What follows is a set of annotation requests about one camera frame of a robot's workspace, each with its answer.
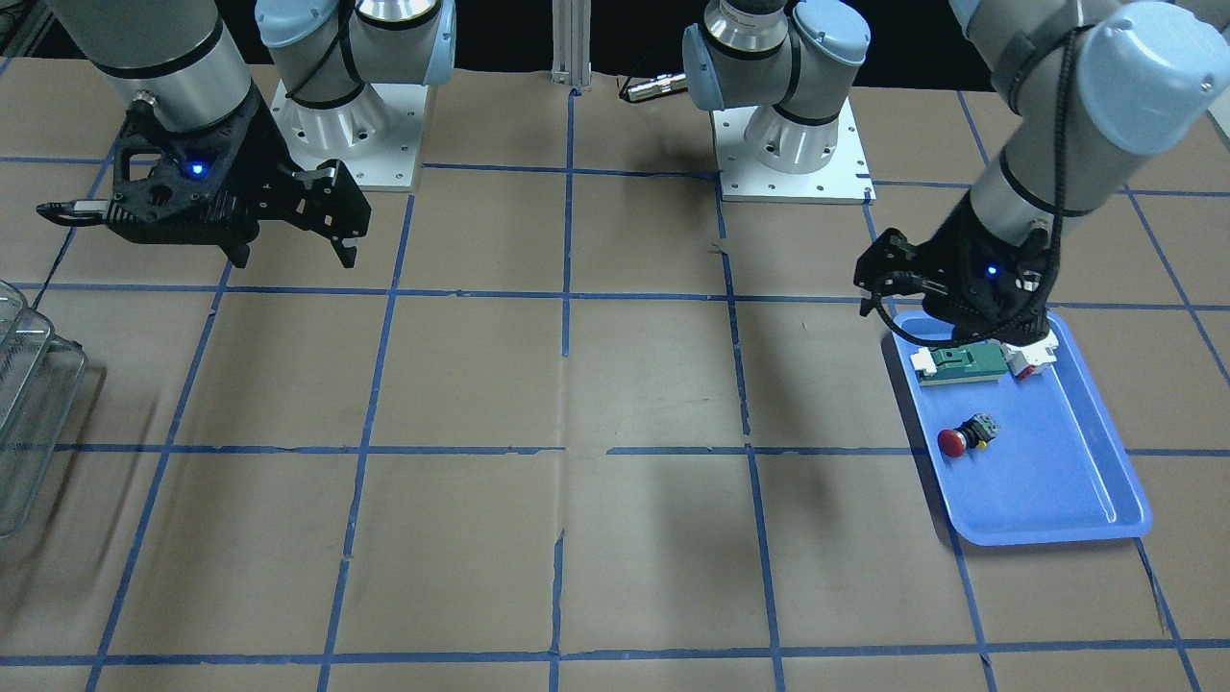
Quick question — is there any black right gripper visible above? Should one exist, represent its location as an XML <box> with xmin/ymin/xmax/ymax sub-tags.
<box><xmin>102</xmin><ymin>87</ymin><xmax>371</xmax><ymax>270</ymax></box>

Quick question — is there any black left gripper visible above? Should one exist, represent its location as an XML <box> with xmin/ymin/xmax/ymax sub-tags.
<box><xmin>855</xmin><ymin>206</ymin><xmax>1053</xmax><ymax>347</ymax></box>

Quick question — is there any red emergency stop button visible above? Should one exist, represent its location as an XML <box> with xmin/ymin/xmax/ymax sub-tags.
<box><xmin>937</xmin><ymin>412</ymin><xmax>1000</xmax><ymax>458</ymax></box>

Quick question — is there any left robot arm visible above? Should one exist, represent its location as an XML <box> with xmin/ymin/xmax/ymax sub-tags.
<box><xmin>681</xmin><ymin>1</ymin><xmax>1229</xmax><ymax>349</ymax></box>

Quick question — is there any metal mesh shelf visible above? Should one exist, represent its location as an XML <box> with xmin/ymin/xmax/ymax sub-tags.
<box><xmin>1</xmin><ymin>281</ymin><xmax>87</xmax><ymax>540</ymax></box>

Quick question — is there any green terminal block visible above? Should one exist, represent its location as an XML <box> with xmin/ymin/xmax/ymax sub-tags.
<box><xmin>909</xmin><ymin>340</ymin><xmax>1009</xmax><ymax>385</ymax></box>

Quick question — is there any white circuit breaker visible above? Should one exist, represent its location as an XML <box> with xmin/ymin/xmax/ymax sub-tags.
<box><xmin>998</xmin><ymin>329</ymin><xmax>1059</xmax><ymax>382</ymax></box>

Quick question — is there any blue plastic tray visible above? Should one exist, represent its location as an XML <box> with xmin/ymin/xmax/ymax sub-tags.
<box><xmin>895</xmin><ymin>312</ymin><xmax>1154</xmax><ymax>546</ymax></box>

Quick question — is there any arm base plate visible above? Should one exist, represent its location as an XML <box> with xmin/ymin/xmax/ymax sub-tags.
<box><xmin>710</xmin><ymin>100</ymin><xmax>877</xmax><ymax>205</ymax></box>
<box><xmin>271</xmin><ymin>84</ymin><xmax>431</xmax><ymax>193</ymax></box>

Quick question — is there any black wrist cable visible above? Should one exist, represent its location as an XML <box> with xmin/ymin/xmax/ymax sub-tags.
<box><xmin>1018</xmin><ymin>25</ymin><xmax>1096</xmax><ymax>289</ymax></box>

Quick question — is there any aluminium frame post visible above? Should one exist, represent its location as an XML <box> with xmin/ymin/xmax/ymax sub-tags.
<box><xmin>551</xmin><ymin>0</ymin><xmax>592</xmax><ymax>92</ymax></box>

